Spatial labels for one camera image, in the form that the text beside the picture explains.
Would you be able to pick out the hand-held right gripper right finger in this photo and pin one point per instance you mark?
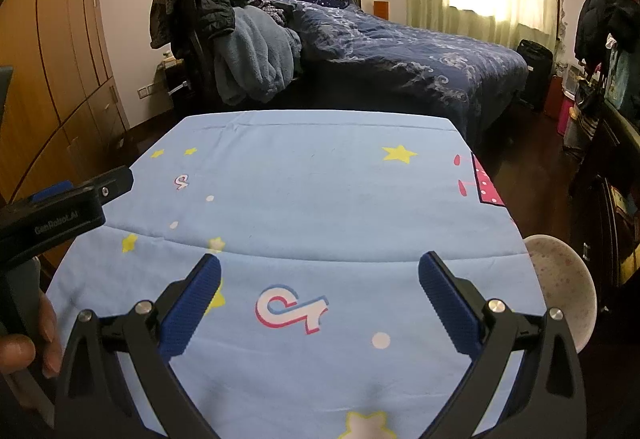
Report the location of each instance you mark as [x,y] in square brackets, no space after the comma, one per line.
[450,306]

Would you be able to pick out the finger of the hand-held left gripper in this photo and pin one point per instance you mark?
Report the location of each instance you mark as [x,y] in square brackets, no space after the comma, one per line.
[117,184]
[52,194]

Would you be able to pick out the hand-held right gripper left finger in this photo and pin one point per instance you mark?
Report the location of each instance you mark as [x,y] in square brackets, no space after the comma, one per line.
[192,306]

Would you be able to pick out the white pink plastic bin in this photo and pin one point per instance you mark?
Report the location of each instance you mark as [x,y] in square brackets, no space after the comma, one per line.
[565,284]

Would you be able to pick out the person's left hand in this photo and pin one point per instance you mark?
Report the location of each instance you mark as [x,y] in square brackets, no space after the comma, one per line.
[50,339]

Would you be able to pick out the dark nightstand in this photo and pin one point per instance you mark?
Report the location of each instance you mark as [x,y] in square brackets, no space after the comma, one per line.
[175,89]

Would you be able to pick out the light blue printed tablecloth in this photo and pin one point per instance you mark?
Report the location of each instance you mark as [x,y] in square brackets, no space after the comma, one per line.
[310,219]

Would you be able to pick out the brown wooden wardrobe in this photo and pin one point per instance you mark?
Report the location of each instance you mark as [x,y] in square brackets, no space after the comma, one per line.
[50,44]

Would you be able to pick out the black puffer jacket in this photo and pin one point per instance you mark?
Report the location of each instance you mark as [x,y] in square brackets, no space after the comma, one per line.
[217,14]

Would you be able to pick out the pink storage box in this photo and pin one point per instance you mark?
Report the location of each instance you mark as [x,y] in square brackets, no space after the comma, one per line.
[566,116]

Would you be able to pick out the dark wooden dresser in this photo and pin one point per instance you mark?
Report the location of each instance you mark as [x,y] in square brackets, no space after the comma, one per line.
[615,154]

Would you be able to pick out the red container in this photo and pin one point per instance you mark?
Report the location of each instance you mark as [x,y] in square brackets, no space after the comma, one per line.
[554,96]

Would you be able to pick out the black suitcase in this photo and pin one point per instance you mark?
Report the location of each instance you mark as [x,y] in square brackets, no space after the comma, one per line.
[534,74]

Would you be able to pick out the navy patterned duvet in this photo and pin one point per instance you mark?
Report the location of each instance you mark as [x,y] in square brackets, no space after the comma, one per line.
[400,54]

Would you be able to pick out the white plastic basket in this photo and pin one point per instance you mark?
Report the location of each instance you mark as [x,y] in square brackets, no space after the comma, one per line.
[574,79]

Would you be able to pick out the teal printed bag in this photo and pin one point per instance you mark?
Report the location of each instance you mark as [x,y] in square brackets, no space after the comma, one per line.
[622,76]

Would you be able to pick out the orange box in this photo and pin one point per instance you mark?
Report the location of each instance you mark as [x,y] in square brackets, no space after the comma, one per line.
[381,9]

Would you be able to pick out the hanging dark coats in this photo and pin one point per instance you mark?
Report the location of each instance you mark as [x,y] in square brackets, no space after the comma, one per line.
[595,19]

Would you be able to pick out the white wall socket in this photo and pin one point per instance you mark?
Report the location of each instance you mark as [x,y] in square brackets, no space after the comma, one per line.
[144,92]

